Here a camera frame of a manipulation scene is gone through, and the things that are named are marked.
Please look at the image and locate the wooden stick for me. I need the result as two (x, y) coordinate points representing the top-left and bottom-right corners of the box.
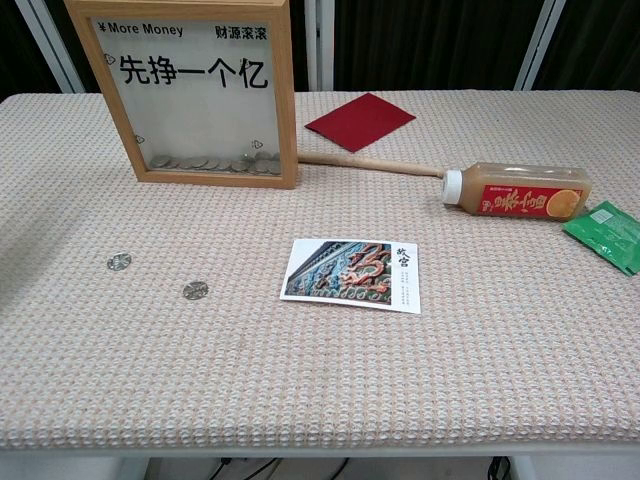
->
(297, 152), (446, 180)

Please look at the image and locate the wooden frame money box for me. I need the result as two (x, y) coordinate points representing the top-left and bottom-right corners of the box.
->
(63, 0), (300, 191)

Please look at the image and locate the green foil packet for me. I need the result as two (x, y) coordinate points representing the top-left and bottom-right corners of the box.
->
(561, 200), (640, 277)

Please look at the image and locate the red envelope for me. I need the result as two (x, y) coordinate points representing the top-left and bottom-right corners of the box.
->
(303, 92), (417, 154)

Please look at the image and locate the white metal frame post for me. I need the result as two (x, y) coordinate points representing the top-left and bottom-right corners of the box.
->
(14, 0), (87, 94)
(303, 0), (335, 93)
(514, 0), (559, 92)

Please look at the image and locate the beige woven tablecloth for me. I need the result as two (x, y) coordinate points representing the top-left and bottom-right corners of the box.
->
(0, 89), (640, 451)

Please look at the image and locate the juice bottle with red label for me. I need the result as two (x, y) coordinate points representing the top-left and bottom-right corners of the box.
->
(440, 161), (593, 218)

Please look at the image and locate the pile of silver coins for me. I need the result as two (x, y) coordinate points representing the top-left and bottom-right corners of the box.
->
(149, 151), (282, 176)

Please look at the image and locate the dragon wall postcard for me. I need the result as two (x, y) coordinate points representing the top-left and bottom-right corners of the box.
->
(279, 238), (422, 315)

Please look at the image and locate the black cable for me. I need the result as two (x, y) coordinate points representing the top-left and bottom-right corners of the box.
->
(323, 457), (352, 480)
(487, 455), (512, 480)
(207, 457), (282, 480)

